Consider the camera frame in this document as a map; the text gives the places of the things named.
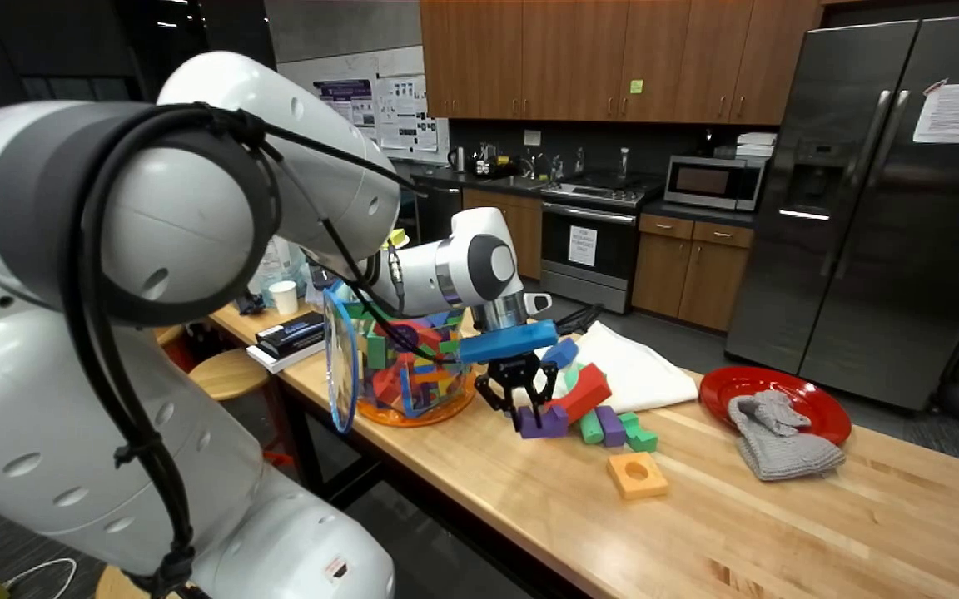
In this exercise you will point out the white wall poster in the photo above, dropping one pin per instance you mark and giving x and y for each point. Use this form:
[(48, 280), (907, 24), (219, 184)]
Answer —
[(382, 102)]

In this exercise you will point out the blue foam block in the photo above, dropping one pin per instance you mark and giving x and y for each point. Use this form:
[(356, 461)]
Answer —
[(562, 355)]

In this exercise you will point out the brown wooden wall cabinets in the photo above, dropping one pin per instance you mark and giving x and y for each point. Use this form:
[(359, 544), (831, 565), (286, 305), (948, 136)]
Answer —
[(613, 60)]

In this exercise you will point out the round wooden stool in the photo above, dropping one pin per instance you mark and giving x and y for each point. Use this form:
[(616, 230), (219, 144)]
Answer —
[(227, 375)]

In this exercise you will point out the clear toy bag with blocks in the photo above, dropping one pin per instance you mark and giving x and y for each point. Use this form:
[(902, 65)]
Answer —
[(414, 370)]

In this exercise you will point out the white cloth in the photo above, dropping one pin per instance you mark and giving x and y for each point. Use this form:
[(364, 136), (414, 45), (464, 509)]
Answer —
[(641, 370)]

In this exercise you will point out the green sticker on cabinet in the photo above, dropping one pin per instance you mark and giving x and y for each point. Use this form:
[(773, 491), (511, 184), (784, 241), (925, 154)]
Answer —
[(639, 85)]

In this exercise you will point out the white paper on oven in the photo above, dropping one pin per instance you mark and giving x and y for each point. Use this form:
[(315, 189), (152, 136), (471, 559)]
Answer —
[(584, 243)]

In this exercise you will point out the black flat box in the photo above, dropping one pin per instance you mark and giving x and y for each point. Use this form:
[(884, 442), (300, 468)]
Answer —
[(295, 334)]

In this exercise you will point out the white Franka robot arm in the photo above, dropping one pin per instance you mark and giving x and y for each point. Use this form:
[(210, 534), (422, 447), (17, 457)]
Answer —
[(167, 221)]

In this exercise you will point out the purple notched foam block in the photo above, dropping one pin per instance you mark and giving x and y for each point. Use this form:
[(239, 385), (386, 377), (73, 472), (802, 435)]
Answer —
[(548, 425)]

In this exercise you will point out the red bowl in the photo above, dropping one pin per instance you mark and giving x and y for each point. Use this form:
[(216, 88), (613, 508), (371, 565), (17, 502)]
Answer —
[(815, 396)]

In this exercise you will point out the green foam block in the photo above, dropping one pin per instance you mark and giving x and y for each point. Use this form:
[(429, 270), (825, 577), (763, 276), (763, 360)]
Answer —
[(641, 435), (592, 430)]

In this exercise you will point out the white cup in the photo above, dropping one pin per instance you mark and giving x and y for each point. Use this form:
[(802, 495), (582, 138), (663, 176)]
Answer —
[(286, 299)]

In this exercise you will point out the grey cloth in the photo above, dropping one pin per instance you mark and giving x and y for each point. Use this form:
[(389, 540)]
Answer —
[(784, 436)]

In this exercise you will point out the black oven range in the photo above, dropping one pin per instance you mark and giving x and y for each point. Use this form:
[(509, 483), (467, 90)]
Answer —
[(596, 238)]

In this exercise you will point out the silver microwave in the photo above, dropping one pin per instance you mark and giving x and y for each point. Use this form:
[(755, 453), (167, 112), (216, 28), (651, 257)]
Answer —
[(714, 184)]

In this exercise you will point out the orange block with round hole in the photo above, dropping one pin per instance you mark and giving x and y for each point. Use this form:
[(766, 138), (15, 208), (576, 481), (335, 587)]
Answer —
[(639, 474)]

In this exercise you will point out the purple rectangular foam block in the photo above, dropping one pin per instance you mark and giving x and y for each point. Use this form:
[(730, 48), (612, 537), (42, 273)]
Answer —
[(612, 426)]

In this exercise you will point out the brown wooden base cabinets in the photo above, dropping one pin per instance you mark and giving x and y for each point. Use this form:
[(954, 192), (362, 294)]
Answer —
[(690, 270)]

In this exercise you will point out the stainless steel refrigerator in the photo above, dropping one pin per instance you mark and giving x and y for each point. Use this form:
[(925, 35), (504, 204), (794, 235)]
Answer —
[(882, 212)]

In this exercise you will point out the red foam block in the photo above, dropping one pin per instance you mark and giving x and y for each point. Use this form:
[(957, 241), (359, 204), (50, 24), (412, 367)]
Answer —
[(584, 393)]

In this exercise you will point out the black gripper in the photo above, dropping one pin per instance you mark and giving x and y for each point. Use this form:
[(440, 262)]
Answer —
[(519, 382)]

